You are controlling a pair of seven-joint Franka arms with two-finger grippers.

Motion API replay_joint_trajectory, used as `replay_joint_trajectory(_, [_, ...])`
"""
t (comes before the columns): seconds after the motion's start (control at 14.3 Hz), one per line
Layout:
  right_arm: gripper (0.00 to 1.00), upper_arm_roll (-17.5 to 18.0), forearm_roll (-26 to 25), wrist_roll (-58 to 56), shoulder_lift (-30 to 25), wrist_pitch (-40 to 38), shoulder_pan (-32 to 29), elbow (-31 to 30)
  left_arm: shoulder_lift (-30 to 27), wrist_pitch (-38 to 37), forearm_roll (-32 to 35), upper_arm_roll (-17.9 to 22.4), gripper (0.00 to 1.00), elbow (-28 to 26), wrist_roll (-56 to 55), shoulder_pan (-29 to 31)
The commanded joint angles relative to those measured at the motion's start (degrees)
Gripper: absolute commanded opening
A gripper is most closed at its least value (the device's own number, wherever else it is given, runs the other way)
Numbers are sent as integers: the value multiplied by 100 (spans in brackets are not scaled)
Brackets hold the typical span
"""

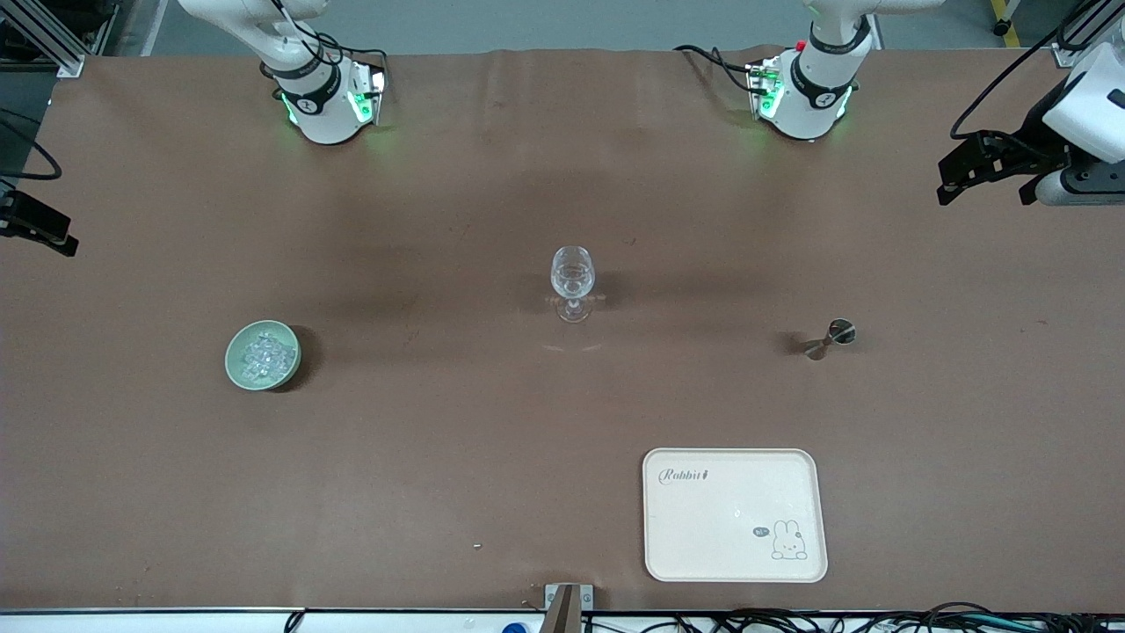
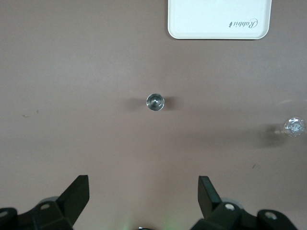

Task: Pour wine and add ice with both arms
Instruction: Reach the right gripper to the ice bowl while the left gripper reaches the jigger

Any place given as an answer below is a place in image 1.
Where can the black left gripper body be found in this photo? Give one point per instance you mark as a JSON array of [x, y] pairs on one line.
[[1035, 141]]

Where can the metal double jigger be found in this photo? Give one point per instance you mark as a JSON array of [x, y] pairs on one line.
[[831, 338]]

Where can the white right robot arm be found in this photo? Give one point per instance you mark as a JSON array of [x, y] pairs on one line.
[[316, 110]]

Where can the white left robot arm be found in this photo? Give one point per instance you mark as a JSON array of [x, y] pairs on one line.
[[813, 79]]

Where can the pile of clear ice cubes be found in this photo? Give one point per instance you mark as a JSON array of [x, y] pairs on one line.
[[268, 354]]

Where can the clear wine glass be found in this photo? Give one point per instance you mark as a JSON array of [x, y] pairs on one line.
[[572, 277]]

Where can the green ceramic bowl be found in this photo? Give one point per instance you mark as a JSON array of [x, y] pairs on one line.
[[235, 365]]

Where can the cream rabbit print tray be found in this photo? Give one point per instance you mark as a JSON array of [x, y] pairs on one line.
[[729, 514]]

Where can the brown table cover mat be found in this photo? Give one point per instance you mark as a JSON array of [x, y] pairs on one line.
[[492, 422]]

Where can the aluminium frame profile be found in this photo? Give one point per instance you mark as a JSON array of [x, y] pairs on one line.
[[44, 40], [1081, 40]]

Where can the metal table edge bracket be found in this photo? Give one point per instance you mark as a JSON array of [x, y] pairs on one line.
[[562, 607]]

